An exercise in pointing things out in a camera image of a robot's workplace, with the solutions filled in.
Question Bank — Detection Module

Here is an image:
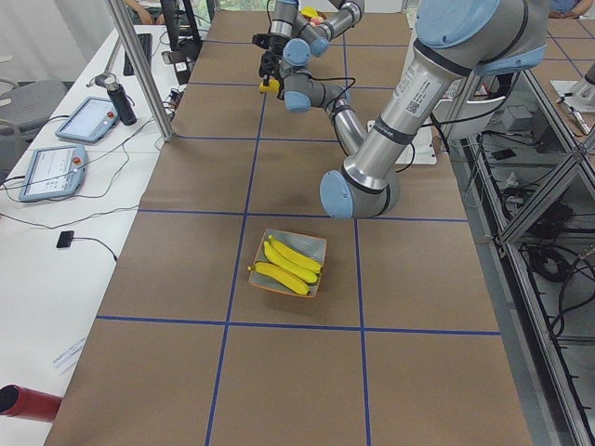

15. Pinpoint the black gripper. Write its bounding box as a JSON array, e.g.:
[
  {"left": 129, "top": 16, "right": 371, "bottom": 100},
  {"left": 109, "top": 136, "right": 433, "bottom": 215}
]
[{"left": 258, "top": 44, "right": 284, "bottom": 80}]

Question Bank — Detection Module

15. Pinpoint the yellow banana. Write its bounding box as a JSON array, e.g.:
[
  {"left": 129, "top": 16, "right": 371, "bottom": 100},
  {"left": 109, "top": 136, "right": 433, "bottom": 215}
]
[
  {"left": 263, "top": 242, "right": 318, "bottom": 284},
  {"left": 258, "top": 78, "right": 283, "bottom": 96},
  {"left": 247, "top": 262, "right": 310, "bottom": 296},
  {"left": 268, "top": 235, "right": 323, "bottom": 274}
]

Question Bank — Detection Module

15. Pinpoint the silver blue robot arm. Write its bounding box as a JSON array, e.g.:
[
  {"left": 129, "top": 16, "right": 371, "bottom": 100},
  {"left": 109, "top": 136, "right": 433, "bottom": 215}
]
[
  {"left": 252, "top": 1, "right": 365, "bottom": 82},
  {"left": 271, "top": 1, "right": 549, "bottom": 219}
]

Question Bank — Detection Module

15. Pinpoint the grey square plate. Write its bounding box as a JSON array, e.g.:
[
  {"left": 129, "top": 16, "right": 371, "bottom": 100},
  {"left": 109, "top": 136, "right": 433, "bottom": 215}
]
[{"left": 248, "top": 229, "right": 326, "bottom": 297}]

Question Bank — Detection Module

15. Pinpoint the black monitor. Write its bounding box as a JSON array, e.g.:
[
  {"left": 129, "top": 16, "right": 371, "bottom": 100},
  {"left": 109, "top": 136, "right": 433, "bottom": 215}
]
[{"left": 160, "top": 0, "right": 203, "bottom": 59}]

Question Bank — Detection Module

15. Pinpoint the black keyboard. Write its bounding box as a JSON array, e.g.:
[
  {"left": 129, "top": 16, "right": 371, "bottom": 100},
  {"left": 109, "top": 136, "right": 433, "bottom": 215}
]
[{"left": 123, "top": 33, "right": 153, "bottom": 77}]

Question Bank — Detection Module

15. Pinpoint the black water bottle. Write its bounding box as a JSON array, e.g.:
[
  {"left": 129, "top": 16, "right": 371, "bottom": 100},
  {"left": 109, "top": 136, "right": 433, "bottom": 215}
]
[{"left": 104, "top": 74, "right": 137, "bottom": 125}]

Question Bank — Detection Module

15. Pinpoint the far teach pendant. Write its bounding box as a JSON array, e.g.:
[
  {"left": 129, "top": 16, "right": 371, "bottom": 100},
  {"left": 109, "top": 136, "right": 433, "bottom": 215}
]
[{"left": 55, "top": 97, "right": 119, "bottom": 144}]

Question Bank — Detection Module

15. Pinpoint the teach pendant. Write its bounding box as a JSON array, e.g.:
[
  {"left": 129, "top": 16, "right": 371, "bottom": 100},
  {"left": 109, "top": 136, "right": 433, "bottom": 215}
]
[
  {"left": 19, "top": 144, "right": 88, "bottom": 203},
  {"left": 55, "top": 97, "right": 119, "bottom": 144}
]

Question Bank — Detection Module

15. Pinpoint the near teach pendant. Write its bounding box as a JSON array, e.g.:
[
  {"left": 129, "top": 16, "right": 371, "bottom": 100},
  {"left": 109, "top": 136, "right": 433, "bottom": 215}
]
[{"left": 19, "top": 144, "right": 88, "bottom": 203}]

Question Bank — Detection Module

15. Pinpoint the grey office chair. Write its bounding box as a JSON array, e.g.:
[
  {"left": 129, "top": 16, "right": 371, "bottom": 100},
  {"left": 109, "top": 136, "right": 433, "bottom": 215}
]
[{"left": 1, "top": 80, "right": 67, "bottom": 140}]

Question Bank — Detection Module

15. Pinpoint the small black puck device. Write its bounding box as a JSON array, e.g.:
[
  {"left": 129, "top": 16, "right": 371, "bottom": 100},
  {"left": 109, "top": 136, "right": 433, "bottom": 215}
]
[{"left": 56, "top": 230, "right": 74, "bottom": 249}]

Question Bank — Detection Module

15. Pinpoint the red fire extinguisher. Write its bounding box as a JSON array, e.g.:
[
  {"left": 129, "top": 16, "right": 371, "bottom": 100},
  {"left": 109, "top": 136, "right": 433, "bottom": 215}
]
[{"left": 1, "top": 385, "right": 62, "bottom": 423}]

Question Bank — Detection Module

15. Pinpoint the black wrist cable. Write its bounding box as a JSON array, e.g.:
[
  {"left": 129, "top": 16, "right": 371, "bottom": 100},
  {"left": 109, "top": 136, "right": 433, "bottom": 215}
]
[{"left": 315, "top": 76, "right": 358, "bottom": 112}]

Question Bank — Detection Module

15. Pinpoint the aluminium frame post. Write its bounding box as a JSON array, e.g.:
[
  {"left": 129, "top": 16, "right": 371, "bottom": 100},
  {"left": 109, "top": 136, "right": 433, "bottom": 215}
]
[{"left": 105, "top": 0, "right": 174, "bottom": 142}]

